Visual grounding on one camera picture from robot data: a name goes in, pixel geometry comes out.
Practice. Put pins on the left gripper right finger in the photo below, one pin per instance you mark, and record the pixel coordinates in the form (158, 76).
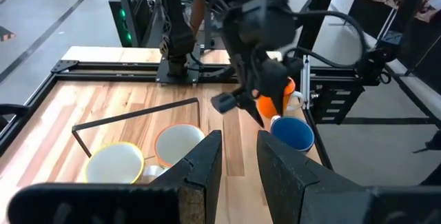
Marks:
(303, 189)

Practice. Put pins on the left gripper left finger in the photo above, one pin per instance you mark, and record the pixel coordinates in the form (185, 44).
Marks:
(200, 182)

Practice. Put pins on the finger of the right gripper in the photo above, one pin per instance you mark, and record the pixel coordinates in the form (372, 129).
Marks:
(254, 108)
(275, 86)

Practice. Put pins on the blue mug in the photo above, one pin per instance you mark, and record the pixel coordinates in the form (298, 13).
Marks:
(293, 134)

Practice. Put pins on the white mug yellow rim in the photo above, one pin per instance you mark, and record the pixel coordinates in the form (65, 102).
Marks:
(113, 163)

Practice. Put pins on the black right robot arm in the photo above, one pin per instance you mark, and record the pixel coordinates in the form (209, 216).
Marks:
(175, 27)

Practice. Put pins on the black vented box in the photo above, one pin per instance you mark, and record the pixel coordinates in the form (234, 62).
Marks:
(337, 103)

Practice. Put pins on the computer tower green lights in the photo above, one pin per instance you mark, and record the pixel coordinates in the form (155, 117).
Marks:
(119, 27)

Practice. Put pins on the black table frame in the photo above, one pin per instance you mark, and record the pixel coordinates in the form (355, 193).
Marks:
(103, 74)

